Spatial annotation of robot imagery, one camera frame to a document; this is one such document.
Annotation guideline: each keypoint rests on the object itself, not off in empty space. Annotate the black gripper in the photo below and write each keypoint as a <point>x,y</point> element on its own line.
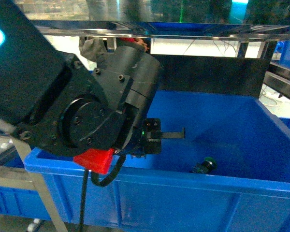
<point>143,141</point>

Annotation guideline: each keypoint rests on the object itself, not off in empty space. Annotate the green push button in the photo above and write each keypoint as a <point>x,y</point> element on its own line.
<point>206,167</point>

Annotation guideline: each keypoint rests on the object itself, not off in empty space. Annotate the large blue target bin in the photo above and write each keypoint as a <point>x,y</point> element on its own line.
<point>249,191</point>

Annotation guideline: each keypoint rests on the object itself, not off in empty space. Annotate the black back panel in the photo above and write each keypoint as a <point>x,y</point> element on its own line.
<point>218,75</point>

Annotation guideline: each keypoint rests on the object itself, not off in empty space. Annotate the steel rack top beam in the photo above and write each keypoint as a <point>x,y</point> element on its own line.
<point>164,30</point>

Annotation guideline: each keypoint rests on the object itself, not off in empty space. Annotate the blue bin lower left rack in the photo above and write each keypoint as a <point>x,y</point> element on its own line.
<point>22,203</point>

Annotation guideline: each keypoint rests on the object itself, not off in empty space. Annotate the red plastic cable clip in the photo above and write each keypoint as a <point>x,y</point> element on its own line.
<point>98,161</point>

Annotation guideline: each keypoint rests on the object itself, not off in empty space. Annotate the steel rack upright post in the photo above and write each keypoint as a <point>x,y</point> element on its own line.
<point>23,149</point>

